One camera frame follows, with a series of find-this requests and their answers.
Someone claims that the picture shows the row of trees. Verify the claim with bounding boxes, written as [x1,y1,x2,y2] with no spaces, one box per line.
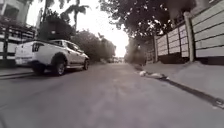
[70,29,118,64]

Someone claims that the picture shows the grey asphalt road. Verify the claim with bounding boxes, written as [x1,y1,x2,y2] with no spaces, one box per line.
[0,62,224,128]

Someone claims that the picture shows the litter on road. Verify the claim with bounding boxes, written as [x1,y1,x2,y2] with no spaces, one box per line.
[138,69,170,81]

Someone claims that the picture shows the white pickup truck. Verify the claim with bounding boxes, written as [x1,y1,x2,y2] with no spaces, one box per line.
[14,39,91,77]

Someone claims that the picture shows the palm trees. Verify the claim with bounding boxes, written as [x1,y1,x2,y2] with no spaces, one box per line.
[39,0,90,33]

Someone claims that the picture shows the dark gutter strip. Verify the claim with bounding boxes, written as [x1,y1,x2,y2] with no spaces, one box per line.
[133,64,224,110]

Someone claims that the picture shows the grey concrete sidewalk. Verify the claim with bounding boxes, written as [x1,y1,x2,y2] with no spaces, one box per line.
[141,60,224,101]

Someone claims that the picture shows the white slatted fence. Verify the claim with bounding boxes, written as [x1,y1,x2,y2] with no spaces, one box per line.
[153,0,224,64]

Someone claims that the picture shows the concrete kerb strip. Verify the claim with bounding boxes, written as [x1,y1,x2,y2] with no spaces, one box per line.
[0,66,34,80]

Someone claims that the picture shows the dark metal gate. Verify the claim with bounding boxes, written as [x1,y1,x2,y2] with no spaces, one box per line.
[0,20,37,69]

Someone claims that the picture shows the multi-storey building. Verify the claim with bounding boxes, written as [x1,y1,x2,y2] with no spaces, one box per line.
[0,0,33,26]

